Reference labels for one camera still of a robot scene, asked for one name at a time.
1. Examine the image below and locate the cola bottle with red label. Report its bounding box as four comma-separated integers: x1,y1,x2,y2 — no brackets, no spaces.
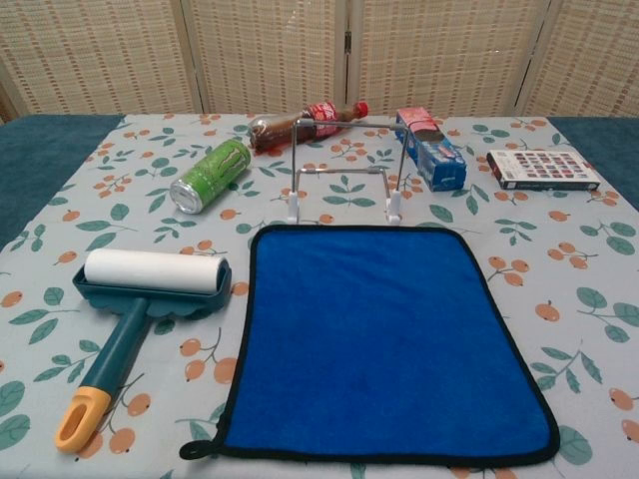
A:
248,100,369,153

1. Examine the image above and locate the blue microfibre cloth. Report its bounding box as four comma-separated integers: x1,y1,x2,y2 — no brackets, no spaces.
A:
180,224,561,468

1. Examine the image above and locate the flat box with colour grid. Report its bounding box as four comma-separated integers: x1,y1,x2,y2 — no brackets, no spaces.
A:
486,148,600,191

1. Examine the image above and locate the clear acrylic stand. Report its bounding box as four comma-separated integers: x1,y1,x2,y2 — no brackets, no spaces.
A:
288,117,407,225

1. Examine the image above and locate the blue and pink cookie box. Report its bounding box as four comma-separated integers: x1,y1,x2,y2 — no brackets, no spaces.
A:
395,107,468,194

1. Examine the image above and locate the woven folding screen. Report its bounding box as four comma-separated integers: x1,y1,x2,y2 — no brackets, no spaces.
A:
0,0,639,125

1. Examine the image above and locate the floral patterned tablecloth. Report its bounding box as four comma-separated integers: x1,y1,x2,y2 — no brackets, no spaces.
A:
0,113,639,479

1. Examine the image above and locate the green energy drink can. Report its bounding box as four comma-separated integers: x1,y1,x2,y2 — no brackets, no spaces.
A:
169,138,253,217

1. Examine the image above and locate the teal lint roller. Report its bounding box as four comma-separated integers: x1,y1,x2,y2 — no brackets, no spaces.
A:
53,247,234,454

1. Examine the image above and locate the teal table cover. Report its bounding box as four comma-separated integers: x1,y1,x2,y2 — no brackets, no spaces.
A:
0,113,639,250

